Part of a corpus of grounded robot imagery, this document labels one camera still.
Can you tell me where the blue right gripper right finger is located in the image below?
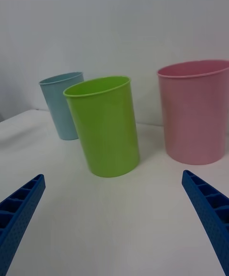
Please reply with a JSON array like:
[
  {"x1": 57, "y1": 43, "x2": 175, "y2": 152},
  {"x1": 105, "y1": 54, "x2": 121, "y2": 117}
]
[{"x1": 181, "y1": 170, "x2": 229, "y2": 276}]

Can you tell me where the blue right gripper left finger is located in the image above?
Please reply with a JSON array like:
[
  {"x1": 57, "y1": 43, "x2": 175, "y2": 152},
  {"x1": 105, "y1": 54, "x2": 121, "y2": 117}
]
[{"x1": 0, "y1": 173, "x2": 46, "y2": 276}]

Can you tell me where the pink plastic bin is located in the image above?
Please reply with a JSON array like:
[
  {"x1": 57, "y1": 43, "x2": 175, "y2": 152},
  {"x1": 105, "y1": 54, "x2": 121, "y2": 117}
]
[{"x1": 156, "y1": 59, "x2": 229, "y2": 166}]

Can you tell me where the pale blue plastic bin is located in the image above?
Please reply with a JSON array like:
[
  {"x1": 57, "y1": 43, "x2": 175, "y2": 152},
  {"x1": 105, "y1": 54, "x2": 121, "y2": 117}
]
[{"x1": 39, "y1": 72, "x2": 84, "y2": 141}]

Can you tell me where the green plastic bin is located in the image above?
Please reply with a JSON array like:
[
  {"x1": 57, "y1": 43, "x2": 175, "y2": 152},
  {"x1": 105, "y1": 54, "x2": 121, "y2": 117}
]
[{"x1": 62, "y1": 75, "x2": 141, "y2": 178}]

